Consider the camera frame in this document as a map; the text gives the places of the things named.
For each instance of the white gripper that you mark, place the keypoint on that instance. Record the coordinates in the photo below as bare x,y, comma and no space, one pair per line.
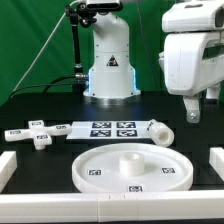
190,66

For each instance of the white round table top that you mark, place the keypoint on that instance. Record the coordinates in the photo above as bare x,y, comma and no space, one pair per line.
131,167

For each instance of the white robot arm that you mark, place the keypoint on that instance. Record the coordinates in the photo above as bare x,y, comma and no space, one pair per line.
112,78

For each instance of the white right fence block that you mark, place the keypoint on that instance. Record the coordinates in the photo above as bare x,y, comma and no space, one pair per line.
216,160

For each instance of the white fence block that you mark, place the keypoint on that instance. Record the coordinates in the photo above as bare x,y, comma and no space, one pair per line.
216,160
8,165

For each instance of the white front fence bar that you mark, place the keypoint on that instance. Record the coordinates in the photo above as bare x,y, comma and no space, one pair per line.
107,207

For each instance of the white marker plate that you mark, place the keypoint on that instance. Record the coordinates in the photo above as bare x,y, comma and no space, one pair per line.
109,130

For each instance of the white cross-shaped table base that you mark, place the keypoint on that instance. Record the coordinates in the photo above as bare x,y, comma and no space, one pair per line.
38,132

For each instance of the white left fence block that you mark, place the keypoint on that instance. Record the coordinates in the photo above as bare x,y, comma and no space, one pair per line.
8,165

